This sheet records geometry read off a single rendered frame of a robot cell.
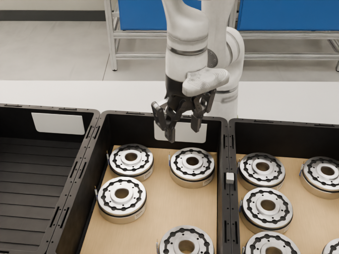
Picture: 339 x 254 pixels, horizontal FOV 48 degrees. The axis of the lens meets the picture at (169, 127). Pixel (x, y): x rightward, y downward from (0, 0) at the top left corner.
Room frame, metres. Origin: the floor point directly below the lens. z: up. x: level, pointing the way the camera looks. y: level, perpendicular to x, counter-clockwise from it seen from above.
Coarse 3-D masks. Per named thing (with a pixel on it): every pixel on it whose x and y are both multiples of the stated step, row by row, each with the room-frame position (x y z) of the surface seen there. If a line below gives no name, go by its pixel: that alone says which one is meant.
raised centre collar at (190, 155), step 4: (184, 156) 0.62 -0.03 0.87; (188, 156) 0.62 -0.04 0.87; (192, 156) 0.62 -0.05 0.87; (196, 156) 0.62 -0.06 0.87; (184, 160) 0.61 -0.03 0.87; (200, 160) 0.61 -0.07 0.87; (184, 164) 0.60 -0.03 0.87; (188, 164) 0.60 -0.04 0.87; (200, 164) 0.60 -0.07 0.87; (188, 168) 0.59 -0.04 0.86; (192, 168) 0.58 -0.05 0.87; (196, 168) 0.59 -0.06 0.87
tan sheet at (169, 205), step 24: (168, 168) 0.62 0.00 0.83; (216, 168) 0.62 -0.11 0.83; (168, 192) 0.55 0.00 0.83; (192, 192) 0.55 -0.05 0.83; (216, 192) 0.55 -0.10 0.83; (96, 216) 0.48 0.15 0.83; (144, 216) 0.48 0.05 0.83; (168, 216) 0.48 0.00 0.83; (192, 216) 0.48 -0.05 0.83; (216, 216) 0.48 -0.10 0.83; (96, 240) 0.42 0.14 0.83; (120, 240) 0.42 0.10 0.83; (144, 240) 0.42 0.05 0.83
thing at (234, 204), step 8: (232, 120) 0.68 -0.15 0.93; (240, 120) 0.68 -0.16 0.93; (248, 120) 0.68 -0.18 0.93; (256, 120) 0.68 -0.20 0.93; (264, 120) 0.68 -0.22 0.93; (272, 120) 0.68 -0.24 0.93; (232, 128) 0.65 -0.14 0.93; (312, 128) 0.65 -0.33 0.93; (320, 128) 0.65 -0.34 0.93; (328, 128) 0.65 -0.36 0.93; (336, 128) 0.65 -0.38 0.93; (232, 136) 0.64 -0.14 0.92; (232, 144) 0.61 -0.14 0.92; (232, 152) 0.57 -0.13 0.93; (232, 160) 0.55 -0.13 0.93; (232, 168) 0.52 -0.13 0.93; (232, 184) 0.48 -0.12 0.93; (232, 192) 0.46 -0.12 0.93; (232, 200) 0.44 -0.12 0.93; (232, 208) 0.43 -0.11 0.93; (232, 216) 0.41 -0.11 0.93; (232, 224) 0.39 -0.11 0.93; (232, 232) 0.37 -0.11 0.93; (232, 240) 0.36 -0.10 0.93; (232, 248) 0.34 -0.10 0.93; (240, 248) 0.34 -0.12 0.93
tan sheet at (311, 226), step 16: (240, 160) 0.65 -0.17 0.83; (288, 160) 0.65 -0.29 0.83; (304, 160) 0.65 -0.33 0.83; (288, 176) 0.59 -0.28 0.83; (240, 192) 0.55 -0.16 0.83; (288, 192) 0.55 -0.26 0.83; (304, 192) 0.55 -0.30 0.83; (304, 208) 0.50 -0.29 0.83; (320, 208) 0.50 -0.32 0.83; (336, 208) 0.50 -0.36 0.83; (240, 224) 0.46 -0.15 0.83; (304, 224) 0.46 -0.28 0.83; (320, 224) 0.46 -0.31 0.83; (336, 224) 0.46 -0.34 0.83; (240, 240) 0.42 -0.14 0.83; (304, 240) 0.42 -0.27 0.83; (320, 240) 0.42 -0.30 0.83
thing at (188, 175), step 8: (176, 152) 0.64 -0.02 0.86; (184, 152) 0.64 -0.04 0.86; (192, 152) 0.64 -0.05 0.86; (200, 152) 0.64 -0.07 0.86; (176, 160) 0.62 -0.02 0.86; (208, 160) 0.62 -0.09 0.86; (176, 168) 0.59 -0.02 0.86; (184, 168) 0.59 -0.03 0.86; (200, 168) 0.59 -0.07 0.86; (208, 168) 0.59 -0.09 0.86; (184, 176) 0.56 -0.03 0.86; (192, 176) 0.56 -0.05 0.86; (200, 176) 0.56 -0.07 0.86
